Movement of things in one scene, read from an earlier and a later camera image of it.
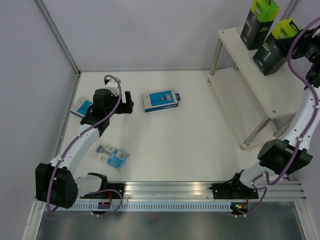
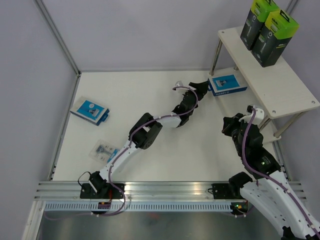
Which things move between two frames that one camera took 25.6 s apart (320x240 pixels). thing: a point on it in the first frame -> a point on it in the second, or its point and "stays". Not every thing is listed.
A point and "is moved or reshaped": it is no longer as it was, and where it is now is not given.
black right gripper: x=303 y=40 -> x=229 y=121
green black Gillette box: x=273 y=53 is moved or reshaped
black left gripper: x=125 y=108 -> x=201 y=89
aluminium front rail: x=288 y=188 stays
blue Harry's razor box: x=160 y=100 -> x=226 y=84
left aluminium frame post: x=57 y=36 stays
